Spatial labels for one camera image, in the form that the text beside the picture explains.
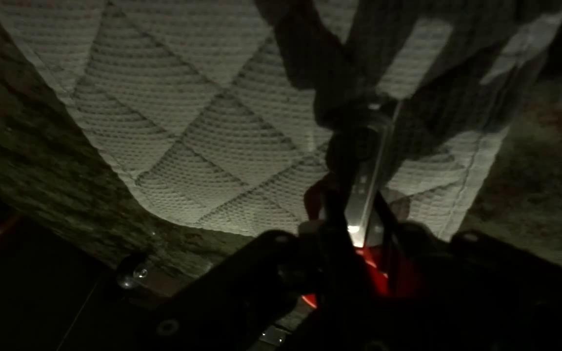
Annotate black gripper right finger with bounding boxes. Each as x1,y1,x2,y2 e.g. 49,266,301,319
332,217,562,351

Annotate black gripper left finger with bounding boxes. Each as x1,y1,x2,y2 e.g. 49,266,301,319
143,225,336,351

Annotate white quilted mat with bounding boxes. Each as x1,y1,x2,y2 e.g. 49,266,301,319
0,0,562,243

